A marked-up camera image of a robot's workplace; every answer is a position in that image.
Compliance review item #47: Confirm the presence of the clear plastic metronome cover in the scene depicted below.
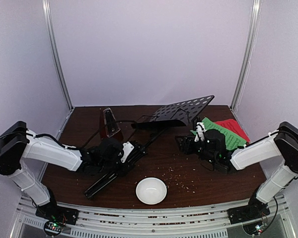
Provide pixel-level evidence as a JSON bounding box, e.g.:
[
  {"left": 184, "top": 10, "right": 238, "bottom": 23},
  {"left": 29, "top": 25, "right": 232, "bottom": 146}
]
[{"left": 103, "top": 108, "right": 122, "bottom": 139}]

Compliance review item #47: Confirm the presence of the left aluminium frame post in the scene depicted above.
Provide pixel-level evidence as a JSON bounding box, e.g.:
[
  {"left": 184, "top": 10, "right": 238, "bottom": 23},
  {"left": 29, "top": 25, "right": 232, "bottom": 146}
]
[{"left": 42, "top": 0, "right": 74, "bottom": 111}]

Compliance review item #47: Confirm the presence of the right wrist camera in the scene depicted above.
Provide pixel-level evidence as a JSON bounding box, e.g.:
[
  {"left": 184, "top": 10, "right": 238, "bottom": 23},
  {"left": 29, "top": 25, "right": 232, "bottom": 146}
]
[{"left": 193, "top": 122, "right": 206, "bottom": 142}]

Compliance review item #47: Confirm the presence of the aluminium front rail base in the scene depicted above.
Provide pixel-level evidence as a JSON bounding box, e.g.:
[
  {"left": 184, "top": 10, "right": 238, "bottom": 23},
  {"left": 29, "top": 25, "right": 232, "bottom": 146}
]
[{"left": 9, "top": 198, "right": 296, "bottom": 238}]

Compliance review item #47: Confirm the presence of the white ceramic bowl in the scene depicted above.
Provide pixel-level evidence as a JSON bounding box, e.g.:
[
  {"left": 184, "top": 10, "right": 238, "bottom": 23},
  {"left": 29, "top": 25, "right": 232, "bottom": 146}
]
[{"left": 135, "top": 177, "right": 167, "bottom": 205}]

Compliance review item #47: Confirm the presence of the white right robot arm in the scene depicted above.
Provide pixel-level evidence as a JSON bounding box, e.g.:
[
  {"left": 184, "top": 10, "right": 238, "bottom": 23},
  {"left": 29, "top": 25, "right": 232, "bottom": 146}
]
[{"left": 175, "top": 121, "right": 298, "bottom": 224}]

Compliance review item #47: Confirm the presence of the red paper sheet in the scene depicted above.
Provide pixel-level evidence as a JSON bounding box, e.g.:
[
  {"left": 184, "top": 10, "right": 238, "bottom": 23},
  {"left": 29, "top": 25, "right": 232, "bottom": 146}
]
[{"left": 215, "top": 119, "right": 250, "bottom": 143}]

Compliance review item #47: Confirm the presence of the dark red wooden metronome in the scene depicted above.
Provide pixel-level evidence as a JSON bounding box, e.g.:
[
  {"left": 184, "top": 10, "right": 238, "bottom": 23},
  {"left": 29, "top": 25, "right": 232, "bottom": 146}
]
[{"left": 99, "top": 108, "right": 124, "bottom": 141}]

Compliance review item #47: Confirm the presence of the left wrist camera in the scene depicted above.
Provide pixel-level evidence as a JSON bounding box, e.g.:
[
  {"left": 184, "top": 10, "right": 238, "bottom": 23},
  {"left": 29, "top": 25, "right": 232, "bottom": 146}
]
[{"left": 121, "top": 141, "right": 134, "bottom": 163}]

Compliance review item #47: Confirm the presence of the black music stand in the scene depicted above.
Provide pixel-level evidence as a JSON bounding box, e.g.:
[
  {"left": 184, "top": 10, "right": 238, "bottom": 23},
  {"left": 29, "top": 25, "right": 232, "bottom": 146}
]
[{"left": 84, "top": 95, "right": 214, "bottom": 199}]

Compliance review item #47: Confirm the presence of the right aluminium frame post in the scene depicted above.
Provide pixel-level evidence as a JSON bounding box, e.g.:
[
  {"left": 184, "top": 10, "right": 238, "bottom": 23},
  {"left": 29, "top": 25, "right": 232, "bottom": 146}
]
[{"left": 230, "top": 0, "right": 261, "bottom": 112}]

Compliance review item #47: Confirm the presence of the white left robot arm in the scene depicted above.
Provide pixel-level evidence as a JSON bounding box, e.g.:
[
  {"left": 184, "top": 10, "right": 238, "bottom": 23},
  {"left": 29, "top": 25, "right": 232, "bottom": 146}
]
[{"left": 0, "top": 121, "right": 146, "bottom": 226}]

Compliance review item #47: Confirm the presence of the aluminium frame post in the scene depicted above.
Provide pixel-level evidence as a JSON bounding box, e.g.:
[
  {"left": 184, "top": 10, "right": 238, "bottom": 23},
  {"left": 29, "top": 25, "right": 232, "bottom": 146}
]
[
  {"left": 230, "top": 0, "right": 261, "bottom": 112},
  {"left": 42, "top": 0, "right": 74, "bottom": 111}
]

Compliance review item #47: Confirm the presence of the green paper sheet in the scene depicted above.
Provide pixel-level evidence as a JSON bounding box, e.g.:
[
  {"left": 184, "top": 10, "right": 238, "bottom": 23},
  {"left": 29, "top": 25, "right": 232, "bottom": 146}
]
[{"left": 190, "top": 117, "right": 248, "bottom": 151}]

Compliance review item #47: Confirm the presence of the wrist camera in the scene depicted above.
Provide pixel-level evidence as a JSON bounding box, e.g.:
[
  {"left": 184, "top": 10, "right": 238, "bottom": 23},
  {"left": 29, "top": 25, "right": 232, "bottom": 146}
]
[
  {"left": 121, "top": 141, "right": 134, "bottom": 163},
  {"left": 193, "top": 122, "right": 206, "bottom": 142}
]

